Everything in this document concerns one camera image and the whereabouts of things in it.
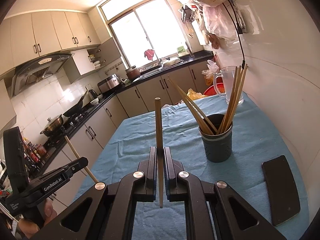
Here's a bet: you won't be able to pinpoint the lower kitchen cabinets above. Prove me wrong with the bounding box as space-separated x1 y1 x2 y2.
68 60 207 166

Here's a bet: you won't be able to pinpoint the kitchen window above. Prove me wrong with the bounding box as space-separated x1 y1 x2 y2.
98 0 187 68

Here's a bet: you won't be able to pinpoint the left human hand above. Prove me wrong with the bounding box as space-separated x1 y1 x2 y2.
18 199 57 239

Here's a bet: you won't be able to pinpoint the condiment bottles group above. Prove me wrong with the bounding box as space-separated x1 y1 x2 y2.
22 138 44 173

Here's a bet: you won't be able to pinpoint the blue table cloth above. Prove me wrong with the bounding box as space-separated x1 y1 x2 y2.
89 97 309 239

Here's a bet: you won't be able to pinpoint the steel pot with lid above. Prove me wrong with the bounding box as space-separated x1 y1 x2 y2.
40 114 64 137

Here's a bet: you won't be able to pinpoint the yellow plastic bag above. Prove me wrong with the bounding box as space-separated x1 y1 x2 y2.
187 88 207 101

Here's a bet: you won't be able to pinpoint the black wok on stove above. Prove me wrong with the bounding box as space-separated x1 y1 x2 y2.
63 91 88 118

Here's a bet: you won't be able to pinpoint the red plastic basin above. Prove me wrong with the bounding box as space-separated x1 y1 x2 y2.
204 83 225 96

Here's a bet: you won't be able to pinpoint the black smartphone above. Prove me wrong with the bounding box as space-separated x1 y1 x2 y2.
261 155 300 226

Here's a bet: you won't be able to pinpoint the white bowl on counter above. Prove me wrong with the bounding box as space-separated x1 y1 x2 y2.
90 98 99 106

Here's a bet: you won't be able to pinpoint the black range hood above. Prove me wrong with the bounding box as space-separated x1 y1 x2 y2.
10 53 72 98

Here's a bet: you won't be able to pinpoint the brown clay pot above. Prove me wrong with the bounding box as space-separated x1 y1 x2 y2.
125 66 140 82

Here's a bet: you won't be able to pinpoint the glass beer mug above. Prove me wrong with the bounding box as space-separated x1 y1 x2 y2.
213 66 236 104

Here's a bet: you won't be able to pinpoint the electric kettle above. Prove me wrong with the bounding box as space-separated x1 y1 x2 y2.
88 89 98 101

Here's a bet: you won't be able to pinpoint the silver rice cooker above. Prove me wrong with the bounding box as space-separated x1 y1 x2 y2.
97 74 121 94

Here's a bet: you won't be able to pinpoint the pink cloth at window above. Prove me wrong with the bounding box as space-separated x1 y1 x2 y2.
144 49 155 61

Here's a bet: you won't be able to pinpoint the pink translucent hanging bag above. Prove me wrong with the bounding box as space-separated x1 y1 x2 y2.
203 4 237 41

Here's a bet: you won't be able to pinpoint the black power cable with plug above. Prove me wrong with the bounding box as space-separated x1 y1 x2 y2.
222 0 247 67

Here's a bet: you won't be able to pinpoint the upper wall cabinets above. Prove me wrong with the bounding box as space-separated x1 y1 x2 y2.
1 11 100 75

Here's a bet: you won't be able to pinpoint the wall utensil rack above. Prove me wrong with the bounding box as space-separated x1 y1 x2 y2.
178 4 197 23

